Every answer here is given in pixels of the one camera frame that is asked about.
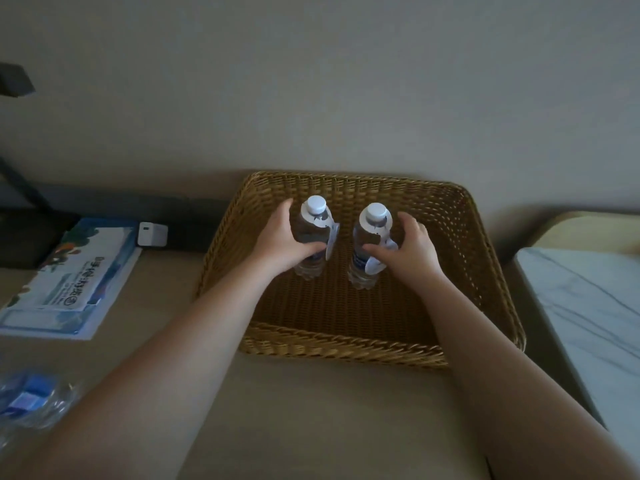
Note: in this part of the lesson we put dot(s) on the person's right hand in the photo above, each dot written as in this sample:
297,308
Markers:
417,259

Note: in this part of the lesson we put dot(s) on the person's left hand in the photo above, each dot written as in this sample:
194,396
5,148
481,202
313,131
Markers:
277,244

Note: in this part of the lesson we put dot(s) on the person's left thumb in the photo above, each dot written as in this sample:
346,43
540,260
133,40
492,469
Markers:
311,248

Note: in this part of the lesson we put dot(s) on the person's right thumb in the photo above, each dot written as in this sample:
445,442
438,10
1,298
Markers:
379,251

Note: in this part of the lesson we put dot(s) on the clear water bottle white cap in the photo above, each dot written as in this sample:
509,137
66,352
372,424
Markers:
372,222
315,214

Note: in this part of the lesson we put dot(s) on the person's right forearm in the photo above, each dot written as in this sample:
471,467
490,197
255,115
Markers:
505,394

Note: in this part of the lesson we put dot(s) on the person's left forearm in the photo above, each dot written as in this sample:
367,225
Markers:
165,374

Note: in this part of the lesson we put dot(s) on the brown wicker basket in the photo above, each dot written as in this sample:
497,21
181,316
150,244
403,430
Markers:
350,314

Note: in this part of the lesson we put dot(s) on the white charger plug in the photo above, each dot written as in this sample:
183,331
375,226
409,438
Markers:
151,235

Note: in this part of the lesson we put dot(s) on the beige wooden chair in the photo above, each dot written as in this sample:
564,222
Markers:
585,232

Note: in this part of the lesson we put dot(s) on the white marble side table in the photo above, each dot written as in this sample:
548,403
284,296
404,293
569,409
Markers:
590,314

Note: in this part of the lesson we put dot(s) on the blue and white printed booklet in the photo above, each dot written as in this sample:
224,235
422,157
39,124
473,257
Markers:
75,279

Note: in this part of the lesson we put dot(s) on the black lamp stand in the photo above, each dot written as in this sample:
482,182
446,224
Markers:
25,234

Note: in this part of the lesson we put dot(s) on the clear plastic wrap blue label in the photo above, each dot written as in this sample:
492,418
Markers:
32,399

